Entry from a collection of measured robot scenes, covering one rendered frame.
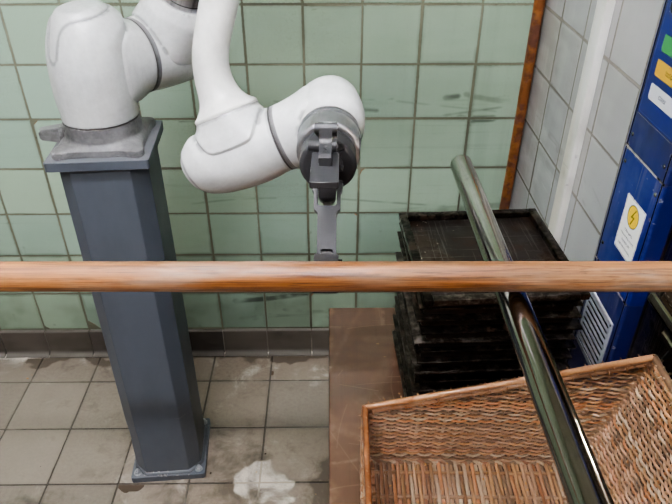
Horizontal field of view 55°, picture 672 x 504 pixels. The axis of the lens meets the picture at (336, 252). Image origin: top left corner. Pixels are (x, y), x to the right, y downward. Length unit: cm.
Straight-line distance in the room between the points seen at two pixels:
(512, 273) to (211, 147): 52
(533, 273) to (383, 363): 82
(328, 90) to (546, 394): 56
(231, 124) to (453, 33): 95
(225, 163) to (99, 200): 50
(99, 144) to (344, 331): 66
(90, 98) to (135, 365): 68
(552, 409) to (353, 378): 87
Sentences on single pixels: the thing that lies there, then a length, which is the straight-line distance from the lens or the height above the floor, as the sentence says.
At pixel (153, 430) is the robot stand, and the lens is 186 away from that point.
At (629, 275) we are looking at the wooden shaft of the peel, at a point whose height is 120.
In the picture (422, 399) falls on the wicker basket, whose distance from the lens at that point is 112.
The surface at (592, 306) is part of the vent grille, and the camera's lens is 137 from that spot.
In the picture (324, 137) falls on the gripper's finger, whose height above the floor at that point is 128.
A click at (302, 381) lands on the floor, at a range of 220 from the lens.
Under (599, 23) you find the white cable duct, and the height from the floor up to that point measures 123.
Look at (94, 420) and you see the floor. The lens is 222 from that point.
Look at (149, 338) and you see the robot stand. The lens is 163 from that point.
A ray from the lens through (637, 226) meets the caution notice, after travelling 119.
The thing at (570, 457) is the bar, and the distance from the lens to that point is 53.
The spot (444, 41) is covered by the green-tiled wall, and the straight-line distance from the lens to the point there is 180.
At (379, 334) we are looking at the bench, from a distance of 150.
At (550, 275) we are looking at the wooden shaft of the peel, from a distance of 65.
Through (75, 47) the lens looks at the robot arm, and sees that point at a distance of 133.
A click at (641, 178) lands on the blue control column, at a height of 107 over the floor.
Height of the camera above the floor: 157
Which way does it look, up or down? 34 degrees down
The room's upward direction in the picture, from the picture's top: straight up
